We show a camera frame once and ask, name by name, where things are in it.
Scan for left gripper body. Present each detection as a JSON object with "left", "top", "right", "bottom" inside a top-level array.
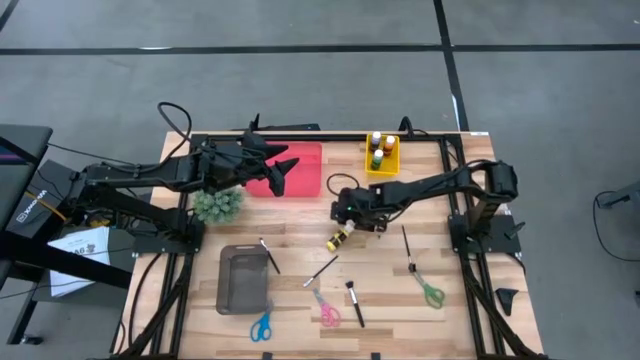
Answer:
[{"left": 198, "top": 132, "right": 286, "bottom": 198}]

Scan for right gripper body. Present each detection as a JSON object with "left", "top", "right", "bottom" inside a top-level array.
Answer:
[{"left": 330, "top": 184, "right": 389, "bottom": 234}]

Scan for yellow paint bottle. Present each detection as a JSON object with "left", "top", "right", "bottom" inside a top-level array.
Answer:
[{"left": 326, "top": 219, "right": 357, "bottom": 253}]

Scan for thin brush pale tip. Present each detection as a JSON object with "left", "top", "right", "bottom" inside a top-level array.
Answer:
[{"left": 301, "top": 254, "right": 340, "bottom": 289}]

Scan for thin black paintbrush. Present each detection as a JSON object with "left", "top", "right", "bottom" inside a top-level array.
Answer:
[{"left": 259, "top": 237, "right": 281, "bottom": 275}]

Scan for large black makeup brush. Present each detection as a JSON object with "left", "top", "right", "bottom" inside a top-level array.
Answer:
[{"left": 344, "top": 279, "right": 366, "bottom": 329}]

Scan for green scissors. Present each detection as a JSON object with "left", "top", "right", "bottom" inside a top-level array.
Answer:
[{"left": 408, "top": 262, "right": 446, "bottom": 310}]

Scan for pink scissors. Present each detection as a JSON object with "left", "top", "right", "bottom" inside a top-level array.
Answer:
[{"left": 312, "top": 288, "right": 343, "bottom": 329}]

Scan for blue scissors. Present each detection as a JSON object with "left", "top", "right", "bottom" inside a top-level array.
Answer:
[{"left": 249, "top": 299, "right": 274, "bottom": 343}]

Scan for pink translucent plastic bin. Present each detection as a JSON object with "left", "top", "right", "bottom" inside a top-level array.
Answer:
[{"left": 244, "top": 141, "right": 324, "bottom": 199}]

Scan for black flat bar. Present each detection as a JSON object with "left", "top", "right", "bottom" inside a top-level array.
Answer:
[{"left": 232, "top": 122, "right": 321, "bottom": 133}]

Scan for green artificial plant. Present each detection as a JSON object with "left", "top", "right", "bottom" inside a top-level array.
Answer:
[{"left": 192, "top": 187, "right": 245, "bottom": 225}]

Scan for yellow plastic basket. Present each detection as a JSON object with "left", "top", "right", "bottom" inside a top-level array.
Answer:
[{"left": 364, "top": 132, "right": 401, "bottom": 177}]

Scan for grey translucent plastic bin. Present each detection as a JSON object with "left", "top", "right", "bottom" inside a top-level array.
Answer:
[{"left": 215, "top": 243, "right": 271, "bottom": 316}]

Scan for white paper sheet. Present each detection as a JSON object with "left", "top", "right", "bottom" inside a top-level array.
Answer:
[{"left": 47, "top": 225, "right": 112, "bottom": 299}]

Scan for black triangular plastic part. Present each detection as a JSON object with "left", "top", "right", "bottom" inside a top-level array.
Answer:
[{"left": 495, "top": 287, "right": 520, "bottom": 318}]

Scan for black box with logo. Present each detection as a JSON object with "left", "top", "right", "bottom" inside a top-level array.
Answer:
[{"left": 4, "top": 158, "right": 89, "bottom": 240}]

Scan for black stand beam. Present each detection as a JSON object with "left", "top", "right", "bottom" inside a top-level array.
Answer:
[{"left": 0, "top": 230, "right": 135, "bottom": 347}]

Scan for black monitor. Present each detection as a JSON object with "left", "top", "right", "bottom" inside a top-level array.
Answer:
[{"left": 0, "top": 123, "right": 54, "bottom": 236}]

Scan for grey metal leg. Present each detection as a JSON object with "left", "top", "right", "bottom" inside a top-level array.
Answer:
[{"left": 597, "top": 179, "right": 640, "bottom": 210}]

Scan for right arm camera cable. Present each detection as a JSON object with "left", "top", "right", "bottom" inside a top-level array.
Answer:
[{"left": 326, "top": 172, "right": 361, "bottom": 201}]

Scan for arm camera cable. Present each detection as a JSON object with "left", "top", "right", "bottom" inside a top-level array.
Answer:
[
  {"left": 326, "top": 172, "right": 361, "bottom": 201},
  {"left": 157, "top": 101, "right": 194, "bottom": 154}
]

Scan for black metal table frame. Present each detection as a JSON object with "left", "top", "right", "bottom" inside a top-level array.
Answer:
[{"left": 107, "top": 130, "right": 551, "bottom": 360}]

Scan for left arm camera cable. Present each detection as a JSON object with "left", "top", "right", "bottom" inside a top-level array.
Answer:
[{"left": 157, "top": 101, "right": 194, "bottom": 154}]

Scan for thin black cable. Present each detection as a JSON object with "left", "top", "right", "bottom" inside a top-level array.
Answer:
[
  {"left": 47, "top": 142, "right": 132, "bottom": 166},
  {"left": 413, "top": 128, "right": 459, "bottom": 166}
]

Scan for thick black cable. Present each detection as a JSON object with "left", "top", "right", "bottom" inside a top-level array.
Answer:
[{"left": 127, "top": 252, "right": 166, "bottom": 354}]

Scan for yellow strap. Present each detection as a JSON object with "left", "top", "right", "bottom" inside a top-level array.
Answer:
[{"left": 23, "top": 189, "right": 69, "bottom": 222}]

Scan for black floor cable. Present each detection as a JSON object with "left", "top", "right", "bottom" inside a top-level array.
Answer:
[{"left": 592, "top": 189, "right": 640, "bottom": 264}]

